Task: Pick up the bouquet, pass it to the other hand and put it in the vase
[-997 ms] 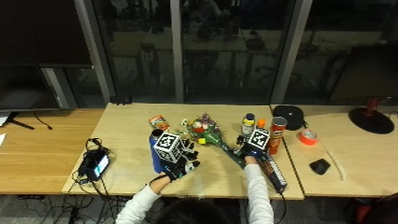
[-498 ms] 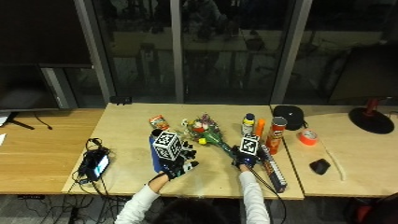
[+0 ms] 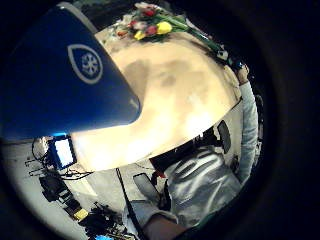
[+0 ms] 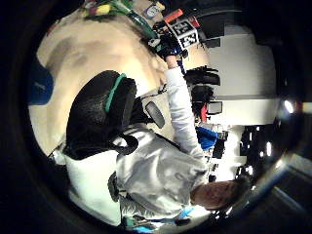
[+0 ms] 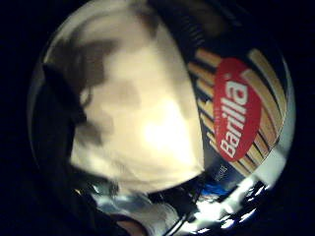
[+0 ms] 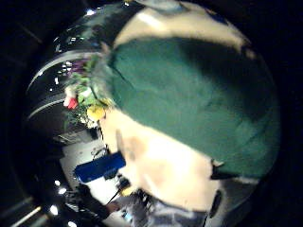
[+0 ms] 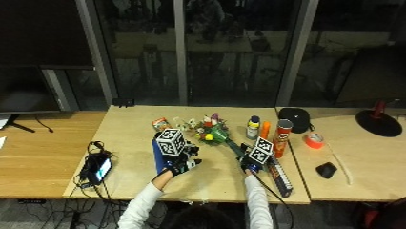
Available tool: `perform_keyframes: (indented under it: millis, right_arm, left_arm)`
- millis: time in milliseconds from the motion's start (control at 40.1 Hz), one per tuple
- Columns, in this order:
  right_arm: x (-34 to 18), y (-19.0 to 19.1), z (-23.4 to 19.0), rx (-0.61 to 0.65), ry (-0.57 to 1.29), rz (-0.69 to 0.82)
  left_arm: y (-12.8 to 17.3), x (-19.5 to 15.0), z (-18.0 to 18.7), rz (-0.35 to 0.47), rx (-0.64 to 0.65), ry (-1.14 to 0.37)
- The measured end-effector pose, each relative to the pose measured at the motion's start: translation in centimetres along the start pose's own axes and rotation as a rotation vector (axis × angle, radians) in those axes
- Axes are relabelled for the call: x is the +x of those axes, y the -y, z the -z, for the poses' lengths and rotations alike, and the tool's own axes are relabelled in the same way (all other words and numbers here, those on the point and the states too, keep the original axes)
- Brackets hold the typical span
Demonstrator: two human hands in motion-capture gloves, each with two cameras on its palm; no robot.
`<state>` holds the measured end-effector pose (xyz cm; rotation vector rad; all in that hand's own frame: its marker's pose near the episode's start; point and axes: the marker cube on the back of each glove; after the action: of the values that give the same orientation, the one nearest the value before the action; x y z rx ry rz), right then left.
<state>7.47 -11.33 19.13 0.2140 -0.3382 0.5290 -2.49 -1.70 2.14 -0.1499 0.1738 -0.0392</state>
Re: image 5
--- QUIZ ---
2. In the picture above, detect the dark blue pasta box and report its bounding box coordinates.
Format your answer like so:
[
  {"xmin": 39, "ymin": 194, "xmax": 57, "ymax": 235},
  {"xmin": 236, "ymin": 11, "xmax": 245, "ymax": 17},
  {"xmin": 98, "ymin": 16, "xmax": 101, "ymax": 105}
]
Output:
[{"xmin": 148, "ymin": 0, "xmax": 290, "ymax": 185}]

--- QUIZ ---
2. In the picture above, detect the the person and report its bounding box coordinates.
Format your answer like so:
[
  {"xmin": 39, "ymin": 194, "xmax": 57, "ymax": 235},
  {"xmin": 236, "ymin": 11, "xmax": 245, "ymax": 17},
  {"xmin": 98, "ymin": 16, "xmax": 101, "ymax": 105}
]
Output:
[{"xmin": 94, "ymin": 192, "xmax": 185, "ymax": 236}]

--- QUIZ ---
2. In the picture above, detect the blue object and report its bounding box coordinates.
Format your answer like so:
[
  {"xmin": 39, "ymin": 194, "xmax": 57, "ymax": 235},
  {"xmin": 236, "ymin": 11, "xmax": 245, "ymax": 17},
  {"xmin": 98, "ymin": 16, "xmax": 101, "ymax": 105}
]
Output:
[{"xmin": 201, "ymin": 183, "xmax": 230, "ymax": 200}]

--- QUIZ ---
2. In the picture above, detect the black cable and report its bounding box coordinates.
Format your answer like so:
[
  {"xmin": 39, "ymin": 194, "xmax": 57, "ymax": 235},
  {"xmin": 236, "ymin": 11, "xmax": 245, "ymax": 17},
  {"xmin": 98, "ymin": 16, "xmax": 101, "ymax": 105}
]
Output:
[{"xmin": 162, "ymin": 183, "xmax": 206, "ymax": 236}]

